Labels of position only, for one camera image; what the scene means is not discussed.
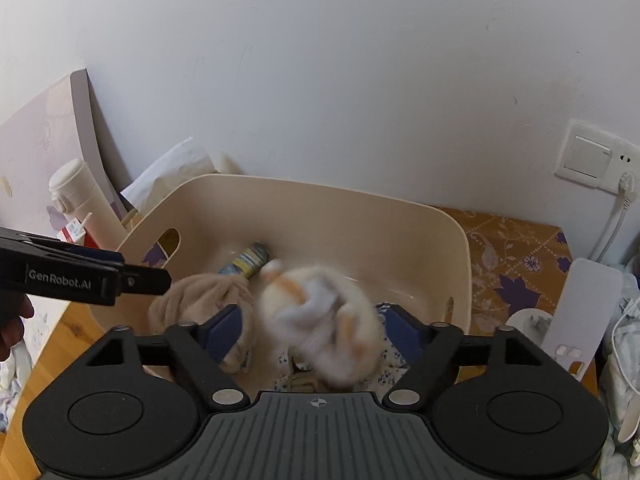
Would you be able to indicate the white wall socket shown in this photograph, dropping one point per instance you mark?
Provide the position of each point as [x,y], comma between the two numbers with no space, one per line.
[596,158]

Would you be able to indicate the patterned brown cardboard box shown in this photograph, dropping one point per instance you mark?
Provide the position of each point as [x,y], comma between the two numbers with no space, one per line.
[516,264]

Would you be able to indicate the white orange fluffy sock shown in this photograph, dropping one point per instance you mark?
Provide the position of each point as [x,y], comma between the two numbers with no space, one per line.
[322,320]

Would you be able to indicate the beige plastic storage bin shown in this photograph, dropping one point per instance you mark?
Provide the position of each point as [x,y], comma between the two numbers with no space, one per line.
[396,251]

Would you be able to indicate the white thermos bottle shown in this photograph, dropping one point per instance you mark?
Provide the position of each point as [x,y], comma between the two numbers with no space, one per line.
[76,194]

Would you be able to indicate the white bedding pile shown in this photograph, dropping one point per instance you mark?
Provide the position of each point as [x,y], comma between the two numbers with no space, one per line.
[16,370]

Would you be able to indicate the person left hand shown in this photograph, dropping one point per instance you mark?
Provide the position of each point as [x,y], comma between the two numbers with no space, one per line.
[12,331]

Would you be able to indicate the long cartoon sticker box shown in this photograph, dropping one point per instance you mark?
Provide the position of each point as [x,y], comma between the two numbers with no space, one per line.
[248,262]

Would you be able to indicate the red milk carton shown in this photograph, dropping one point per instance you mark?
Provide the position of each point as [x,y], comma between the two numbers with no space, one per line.
[75,232]

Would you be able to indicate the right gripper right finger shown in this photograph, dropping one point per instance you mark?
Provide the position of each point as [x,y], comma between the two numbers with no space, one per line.
[429,352]

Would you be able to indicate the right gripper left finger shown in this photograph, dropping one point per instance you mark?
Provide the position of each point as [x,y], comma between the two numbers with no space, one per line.
[197,352]

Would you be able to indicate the white phone stand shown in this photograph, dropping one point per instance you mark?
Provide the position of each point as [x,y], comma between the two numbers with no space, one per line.
[571,335]

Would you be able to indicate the purple white board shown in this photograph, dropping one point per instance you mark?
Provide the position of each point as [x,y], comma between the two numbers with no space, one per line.
[53,128]

